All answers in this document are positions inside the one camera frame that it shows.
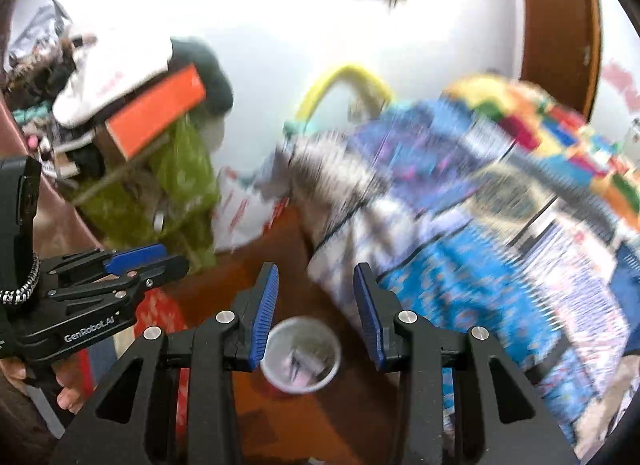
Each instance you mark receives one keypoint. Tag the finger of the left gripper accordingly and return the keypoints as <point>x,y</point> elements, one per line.
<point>122,262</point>
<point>161,271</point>

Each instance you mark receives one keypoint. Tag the dark green cushion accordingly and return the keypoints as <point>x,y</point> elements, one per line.
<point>219,94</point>

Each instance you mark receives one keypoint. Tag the white cloth pile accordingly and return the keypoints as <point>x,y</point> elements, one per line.
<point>105,72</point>

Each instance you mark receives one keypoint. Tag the green patterned cloth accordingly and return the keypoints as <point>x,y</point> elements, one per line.
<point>166,195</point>

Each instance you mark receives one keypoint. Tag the colourful checked blanket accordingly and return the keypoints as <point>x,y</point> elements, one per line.
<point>556,134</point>

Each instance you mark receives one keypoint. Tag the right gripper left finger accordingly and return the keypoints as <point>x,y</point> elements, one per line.
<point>260,311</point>

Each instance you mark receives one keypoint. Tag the yellow foam tube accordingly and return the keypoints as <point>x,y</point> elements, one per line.
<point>340,100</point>

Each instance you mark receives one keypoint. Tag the brown wooden door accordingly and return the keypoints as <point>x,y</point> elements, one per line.
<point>562,50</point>

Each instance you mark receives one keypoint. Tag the white trash bowl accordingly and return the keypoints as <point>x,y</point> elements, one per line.
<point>302,356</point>

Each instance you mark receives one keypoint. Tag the orange box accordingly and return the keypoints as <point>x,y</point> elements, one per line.
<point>143,120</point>

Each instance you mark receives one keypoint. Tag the white plastic shopping bag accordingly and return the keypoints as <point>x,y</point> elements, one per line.
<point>242,215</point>

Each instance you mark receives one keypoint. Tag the blue patchwork bedspread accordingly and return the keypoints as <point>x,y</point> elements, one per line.
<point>467,229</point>

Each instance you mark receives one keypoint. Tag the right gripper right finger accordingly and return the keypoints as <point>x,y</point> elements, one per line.
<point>367,295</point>

